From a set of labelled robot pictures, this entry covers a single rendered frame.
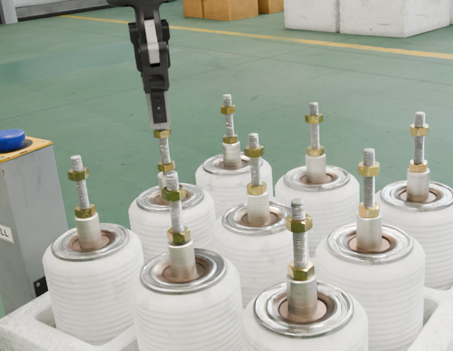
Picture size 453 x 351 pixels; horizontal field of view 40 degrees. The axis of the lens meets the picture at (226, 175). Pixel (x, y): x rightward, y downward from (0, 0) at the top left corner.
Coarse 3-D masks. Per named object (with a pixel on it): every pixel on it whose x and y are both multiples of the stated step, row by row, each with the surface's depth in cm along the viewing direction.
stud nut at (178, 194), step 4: (164, 188) 51; (180, 188) 51; (184, 188) 51; (164, 192) 51; (168, 192) 50; (172, 192) 50; (176, 192) 50; (180, 192) 51; (184, 192) 51; (164, 196) 51; (168, 196) 50; (172, 196) 50; (176, 196) 51; (180, 196) 51; (184, 196) 51; (168, 200) 51; (172, 200) 51; (176, 200) 51
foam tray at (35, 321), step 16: (32, 304) 65; (48, 304) 64; (432, 304) 60; (448, 304) 58; (0, 320) 62; (16, 320) 62; (32, 320) 62; (48, 320) 64; (432, 320) 56; (448, 320) 56; (0, 336) 62; (16, 336) 60; (32, 336) 59; (48, 336) 59; (64, 336) 59; (128, 336) 58; (432, 336) 54; (448, 336) 54
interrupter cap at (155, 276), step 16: (160, 256) 56; (208, 256) 56; (144, 272) 54; (160, 272) 54; (208, 272) 53; (224, 272) 53; (160, 288) 51; (176, 288) 51; (192, 288) 50; (208, 288) 51
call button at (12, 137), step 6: (0, 132) 72; (6, 132) 71; (12, 132) 71; (18, 132) 71; (0, 138) 69; (6, 138) 69; (12, 138) 70; (18, 138) 70; (24, 138) 71; (0, 144) 69; (6, 144) 70; (12, 144) 70; (18, 144) 71
